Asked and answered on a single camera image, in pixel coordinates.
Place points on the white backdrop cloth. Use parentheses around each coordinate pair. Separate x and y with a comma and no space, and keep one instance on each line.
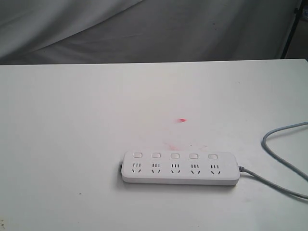
(143,31)

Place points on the black backdrop stand pole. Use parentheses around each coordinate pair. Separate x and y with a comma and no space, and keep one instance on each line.
(291,31)

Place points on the white five-socket power strip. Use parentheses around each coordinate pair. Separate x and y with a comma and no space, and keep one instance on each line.
(180,167)

